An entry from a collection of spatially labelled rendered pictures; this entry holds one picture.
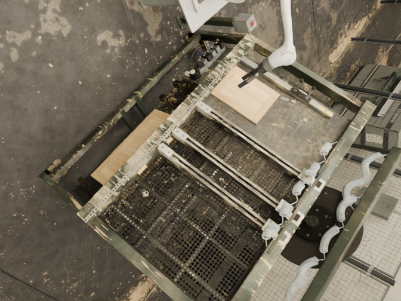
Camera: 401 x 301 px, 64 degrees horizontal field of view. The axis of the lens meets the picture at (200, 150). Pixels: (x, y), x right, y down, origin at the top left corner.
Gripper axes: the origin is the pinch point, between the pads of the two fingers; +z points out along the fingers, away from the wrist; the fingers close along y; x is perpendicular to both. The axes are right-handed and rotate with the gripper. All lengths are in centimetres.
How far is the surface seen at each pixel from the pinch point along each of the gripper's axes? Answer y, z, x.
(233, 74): 52, 24, -3
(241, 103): 30.4, 25.1, -22.4
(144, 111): 38, 119, 21
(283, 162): -8, 10, -71
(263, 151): -7, 18, -55
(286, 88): 54, -7, -40
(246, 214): -53, 37, -72
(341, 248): -33, 5, -149
